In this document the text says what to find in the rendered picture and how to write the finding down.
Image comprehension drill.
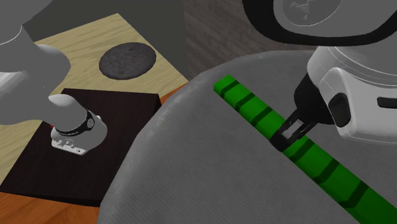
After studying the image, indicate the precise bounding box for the light wooden table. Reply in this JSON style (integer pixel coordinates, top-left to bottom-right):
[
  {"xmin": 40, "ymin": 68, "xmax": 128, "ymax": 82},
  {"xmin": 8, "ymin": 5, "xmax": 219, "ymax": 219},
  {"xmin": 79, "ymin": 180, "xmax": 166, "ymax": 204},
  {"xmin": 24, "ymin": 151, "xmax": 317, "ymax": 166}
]
[{"xmin": 0, "ymin": 13, "xmax": 190, "ymax": 185}]

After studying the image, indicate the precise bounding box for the dark grey round mat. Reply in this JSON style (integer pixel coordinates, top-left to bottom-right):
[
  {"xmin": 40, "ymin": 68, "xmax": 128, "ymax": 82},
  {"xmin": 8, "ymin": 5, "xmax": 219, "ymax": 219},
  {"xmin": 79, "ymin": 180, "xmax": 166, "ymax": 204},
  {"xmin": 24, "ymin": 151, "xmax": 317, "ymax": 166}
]
[{"xmin": 98, "ymin": 41, "xmax": 158, "ymax": 81}]

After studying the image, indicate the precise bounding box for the green striped long bar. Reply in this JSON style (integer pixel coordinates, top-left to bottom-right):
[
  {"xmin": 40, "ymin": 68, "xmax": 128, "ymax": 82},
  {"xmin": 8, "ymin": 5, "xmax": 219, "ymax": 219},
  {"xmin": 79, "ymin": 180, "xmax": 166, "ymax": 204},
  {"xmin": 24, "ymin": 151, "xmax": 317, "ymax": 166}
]
[{"xmin": 212, "ymin": 74, "xmax": 397, "ymax": 224}]

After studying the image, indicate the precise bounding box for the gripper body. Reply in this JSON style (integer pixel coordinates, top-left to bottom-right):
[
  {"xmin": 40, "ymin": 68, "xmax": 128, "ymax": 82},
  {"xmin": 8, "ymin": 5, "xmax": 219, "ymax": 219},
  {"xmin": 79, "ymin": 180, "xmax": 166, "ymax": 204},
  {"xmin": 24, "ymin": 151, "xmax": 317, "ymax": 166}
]
[{"xmin": 293, "ymin": 73, "xmax": 336, "ymax": 126}]

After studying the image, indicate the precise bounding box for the grey sofa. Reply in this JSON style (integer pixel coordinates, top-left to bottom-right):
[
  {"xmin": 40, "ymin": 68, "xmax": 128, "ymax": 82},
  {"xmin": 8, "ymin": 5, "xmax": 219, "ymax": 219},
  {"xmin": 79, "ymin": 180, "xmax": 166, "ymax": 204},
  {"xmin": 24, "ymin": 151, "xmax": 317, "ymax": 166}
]
[{"xmin": 96, "ymin": 49, "xmax": 397, "ymax": 224}]

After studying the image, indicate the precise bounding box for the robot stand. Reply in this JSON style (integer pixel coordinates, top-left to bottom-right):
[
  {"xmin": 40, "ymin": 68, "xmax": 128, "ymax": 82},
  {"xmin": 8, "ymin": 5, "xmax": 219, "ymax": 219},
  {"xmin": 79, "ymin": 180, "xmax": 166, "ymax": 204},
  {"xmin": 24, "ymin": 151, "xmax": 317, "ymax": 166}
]
[{"xmin": 0, "ymin": 88, "xmax": 162, "ymax": 207}]

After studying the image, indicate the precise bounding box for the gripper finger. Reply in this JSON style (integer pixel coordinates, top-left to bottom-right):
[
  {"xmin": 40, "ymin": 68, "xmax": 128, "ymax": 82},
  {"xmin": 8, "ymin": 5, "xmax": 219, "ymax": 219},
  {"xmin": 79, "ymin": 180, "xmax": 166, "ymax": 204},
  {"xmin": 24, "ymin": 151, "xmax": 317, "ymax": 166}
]
[
  {"xmin": 270, "ymin": 110, "xmax": 302, "ymax": 146},
  {"xmin": 277, "ymin": 119, "xmax": 318, "ymax": 153}
]

